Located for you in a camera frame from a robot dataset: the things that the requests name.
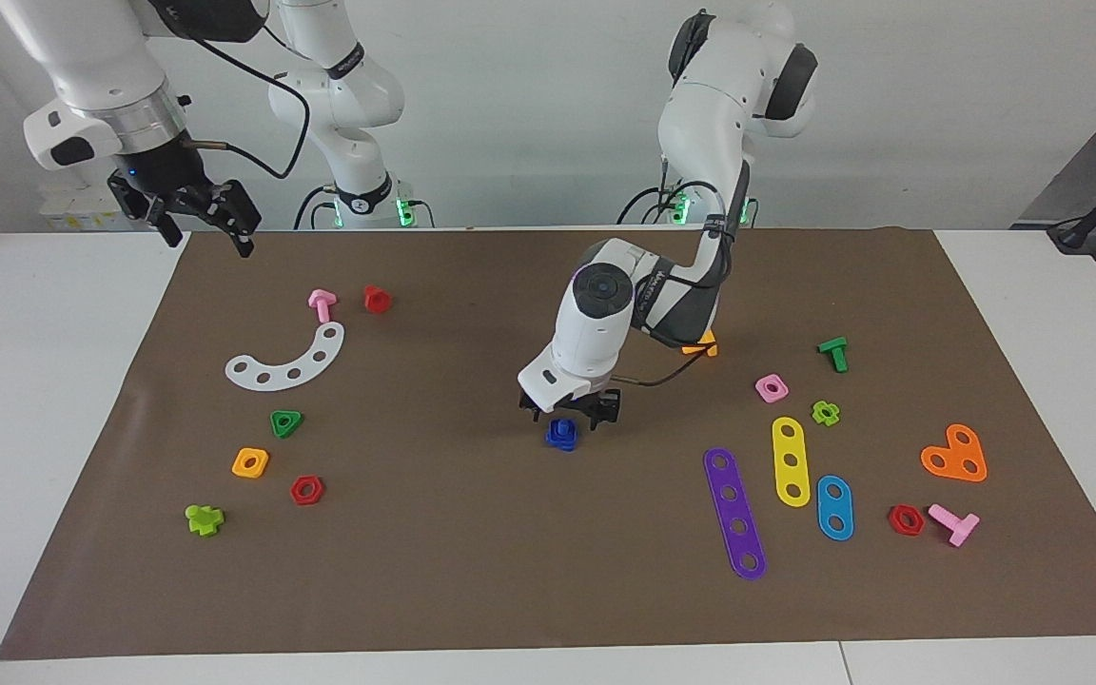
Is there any white background box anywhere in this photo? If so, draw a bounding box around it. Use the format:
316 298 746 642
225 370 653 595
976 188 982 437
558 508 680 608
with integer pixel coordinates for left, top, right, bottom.
38 179 132 235

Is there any yellow three-hole plastic plate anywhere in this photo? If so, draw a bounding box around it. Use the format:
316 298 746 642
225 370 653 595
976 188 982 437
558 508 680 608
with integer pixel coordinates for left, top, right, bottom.
771 416 812 509

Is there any orange heart-shaped plastic plate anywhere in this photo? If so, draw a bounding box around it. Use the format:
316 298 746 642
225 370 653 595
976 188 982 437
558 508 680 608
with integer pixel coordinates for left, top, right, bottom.
919 422 989 484

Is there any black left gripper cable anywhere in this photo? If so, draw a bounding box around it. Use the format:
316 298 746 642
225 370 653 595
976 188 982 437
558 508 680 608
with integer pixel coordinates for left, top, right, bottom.
616 10 754 390

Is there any brown table mat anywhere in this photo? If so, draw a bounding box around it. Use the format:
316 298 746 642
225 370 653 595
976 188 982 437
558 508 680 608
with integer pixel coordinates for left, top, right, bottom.
0 226 1096 660

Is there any blue two-hole plastic plate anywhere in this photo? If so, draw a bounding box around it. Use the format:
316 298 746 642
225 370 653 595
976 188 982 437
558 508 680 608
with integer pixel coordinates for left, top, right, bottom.
815 474 855 542

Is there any white curved five-hole plate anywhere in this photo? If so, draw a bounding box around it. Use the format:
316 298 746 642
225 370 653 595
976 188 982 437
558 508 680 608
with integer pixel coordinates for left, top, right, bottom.
225 321 346 393

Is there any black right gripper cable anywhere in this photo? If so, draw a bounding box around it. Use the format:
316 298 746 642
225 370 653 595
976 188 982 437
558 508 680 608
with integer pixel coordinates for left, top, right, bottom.
177 19 314 181

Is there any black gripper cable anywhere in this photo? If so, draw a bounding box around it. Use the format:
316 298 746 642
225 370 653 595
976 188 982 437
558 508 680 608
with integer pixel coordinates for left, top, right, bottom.
616 10 754 390
177 19 314 181

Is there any purple four-hole plastic plate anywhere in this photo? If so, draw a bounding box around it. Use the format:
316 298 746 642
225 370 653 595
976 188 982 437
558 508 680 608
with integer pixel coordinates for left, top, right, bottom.
702 446 769 581

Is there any black base power cable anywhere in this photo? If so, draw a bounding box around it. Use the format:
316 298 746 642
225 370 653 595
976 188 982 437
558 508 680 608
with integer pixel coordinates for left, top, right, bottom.
616 183 693 227
293 183 341 231

